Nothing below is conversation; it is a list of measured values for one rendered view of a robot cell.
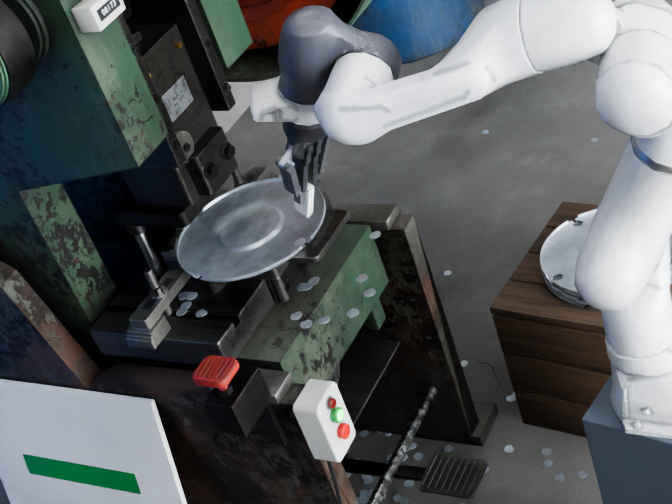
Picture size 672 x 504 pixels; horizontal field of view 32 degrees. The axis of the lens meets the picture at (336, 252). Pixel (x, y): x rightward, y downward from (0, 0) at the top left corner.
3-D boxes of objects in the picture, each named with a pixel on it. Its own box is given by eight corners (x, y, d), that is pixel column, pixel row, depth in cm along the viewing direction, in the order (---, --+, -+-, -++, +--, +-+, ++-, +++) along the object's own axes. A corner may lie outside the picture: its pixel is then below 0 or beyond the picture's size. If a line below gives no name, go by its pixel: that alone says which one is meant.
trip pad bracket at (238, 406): (294, 441, 203) (257, 360, 192) (269, 483, 197) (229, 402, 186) (266, 437, 206) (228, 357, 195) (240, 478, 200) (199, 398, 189)
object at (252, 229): (254, 298, 196) (253, 294, 195) (147, 262, 215) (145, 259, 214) (357, 195, 210) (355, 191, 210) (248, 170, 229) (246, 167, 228)
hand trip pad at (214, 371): (255, 390, 191) (240, 356, 187) (238, 416, 187) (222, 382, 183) (221, 385, 195) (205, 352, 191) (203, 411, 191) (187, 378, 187)
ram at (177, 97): (252, 157, 211) (193, 12, 195) (212, 206, 201) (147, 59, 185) (177, 157, 220) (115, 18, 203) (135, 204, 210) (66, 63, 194)
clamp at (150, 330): (202, 288, 216) (181, 245, 210) (155, 349, 205) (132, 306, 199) (176, 286, 219) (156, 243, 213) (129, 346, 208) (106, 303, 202)
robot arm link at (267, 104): (348, 81, 175) (346, 108, 180) (284, 46, 180) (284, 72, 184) (296, 126, 169) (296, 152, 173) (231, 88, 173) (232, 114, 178)
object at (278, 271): (369, 265, 216) (349, 207, 208) (338, 315, 206) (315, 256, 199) (259, 258, 228) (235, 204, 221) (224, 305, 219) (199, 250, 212)
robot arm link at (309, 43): (388, 123, 170) (403, 78, 176) (396, 54, 160) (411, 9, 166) (270, 98, 172) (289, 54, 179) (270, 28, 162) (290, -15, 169)
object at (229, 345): (336, 214, 234) (327, 190, 230) (229, 369, 204) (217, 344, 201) (216, 210, 249) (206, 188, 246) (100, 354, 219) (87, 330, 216)
